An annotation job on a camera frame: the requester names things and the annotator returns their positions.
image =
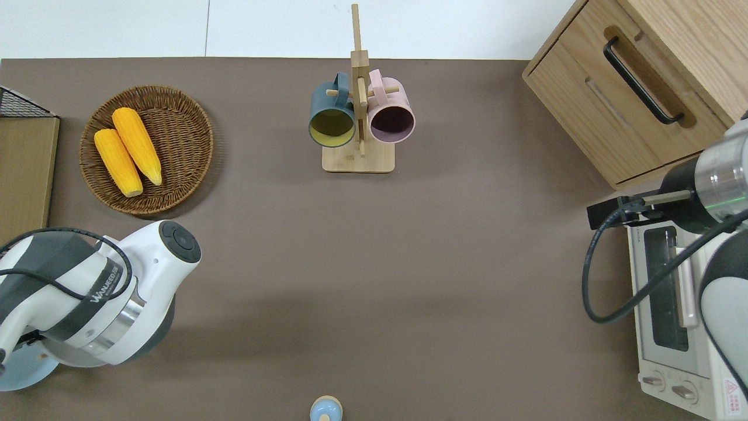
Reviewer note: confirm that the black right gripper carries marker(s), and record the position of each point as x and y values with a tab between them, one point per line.
613	211

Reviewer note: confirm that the gray plate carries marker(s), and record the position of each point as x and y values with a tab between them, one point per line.
162	327

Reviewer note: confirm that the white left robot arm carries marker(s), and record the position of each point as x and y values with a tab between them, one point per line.
76	310

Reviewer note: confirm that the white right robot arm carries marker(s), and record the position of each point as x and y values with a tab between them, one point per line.
724	175

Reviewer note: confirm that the light blue plate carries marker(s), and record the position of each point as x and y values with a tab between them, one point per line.
23	371

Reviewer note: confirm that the wooden drawer cabinet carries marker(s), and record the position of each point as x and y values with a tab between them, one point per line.
584	99

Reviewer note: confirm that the white toaster oven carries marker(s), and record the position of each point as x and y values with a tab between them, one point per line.
666	362

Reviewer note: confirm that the brown table mat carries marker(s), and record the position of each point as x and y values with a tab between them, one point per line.
380	263

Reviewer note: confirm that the pink mug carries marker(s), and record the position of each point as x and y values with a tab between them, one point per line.
391	111

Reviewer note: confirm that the wooden mug tree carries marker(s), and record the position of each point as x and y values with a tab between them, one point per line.
359	161

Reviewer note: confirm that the dark blue mug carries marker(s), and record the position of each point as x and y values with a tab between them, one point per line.
327	102

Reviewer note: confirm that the small blue bell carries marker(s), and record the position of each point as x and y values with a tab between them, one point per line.
325	409

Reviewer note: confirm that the brown wicker basket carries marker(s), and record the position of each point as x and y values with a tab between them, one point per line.
181	146

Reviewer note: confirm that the yellow corn cob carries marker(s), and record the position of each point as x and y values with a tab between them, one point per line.
117	161
137	146

